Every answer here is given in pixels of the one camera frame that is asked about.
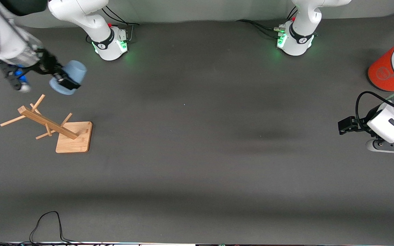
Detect light blue plastic cup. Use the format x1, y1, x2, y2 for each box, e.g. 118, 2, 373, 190
49, 60, 88, 96

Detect wooden cup rack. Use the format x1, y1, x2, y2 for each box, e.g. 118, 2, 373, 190
0, 94, 93, 153

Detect orange canister with grey lid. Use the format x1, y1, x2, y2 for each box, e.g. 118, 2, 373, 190
367, 43, 394, 92

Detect dark grey table mat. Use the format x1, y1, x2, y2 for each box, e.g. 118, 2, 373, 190
0, 12, 394, 245

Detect black right arm base cables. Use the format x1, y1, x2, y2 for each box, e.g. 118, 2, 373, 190
86, 5, 140, 44

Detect black arm base cables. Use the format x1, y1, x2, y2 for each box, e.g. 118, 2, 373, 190
236, 7, 299, 39
86, 5, 140, 44

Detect black left arm base cables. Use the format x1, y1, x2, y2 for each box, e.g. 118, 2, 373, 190
236, 7, 299, 39

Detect thin black looped cable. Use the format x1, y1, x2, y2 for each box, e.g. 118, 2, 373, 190
29, 211, 81, 245

